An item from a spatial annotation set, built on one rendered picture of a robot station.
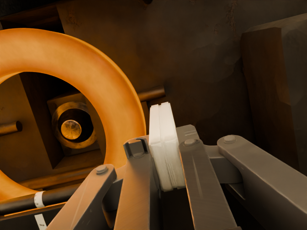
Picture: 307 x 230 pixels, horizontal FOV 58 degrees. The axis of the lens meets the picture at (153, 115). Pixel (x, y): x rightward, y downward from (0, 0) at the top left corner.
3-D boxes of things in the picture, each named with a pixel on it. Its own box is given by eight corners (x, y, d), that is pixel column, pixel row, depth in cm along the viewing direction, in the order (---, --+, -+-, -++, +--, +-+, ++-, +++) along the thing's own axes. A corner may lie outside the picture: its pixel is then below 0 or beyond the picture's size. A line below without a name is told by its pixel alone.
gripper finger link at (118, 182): (160, 201, 13) (100, 214, 13) (158, 154, 18) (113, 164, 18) (152, 174, 13) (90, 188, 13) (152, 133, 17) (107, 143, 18)
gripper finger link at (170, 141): (162, 141, 14) (177, 137, 14) (159, 103, 21) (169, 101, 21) (175, 190, 15) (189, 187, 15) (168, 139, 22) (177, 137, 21)
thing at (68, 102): (106, 108, 64) (97, 76, 62) (131, 102, 64) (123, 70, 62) (61, 159, 35) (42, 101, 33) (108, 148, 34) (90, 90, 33)
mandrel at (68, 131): (92, 117, 49) (85, 92, 48) (116, 111, 49) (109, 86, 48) (58, 151, 32) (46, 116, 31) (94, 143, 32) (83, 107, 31)
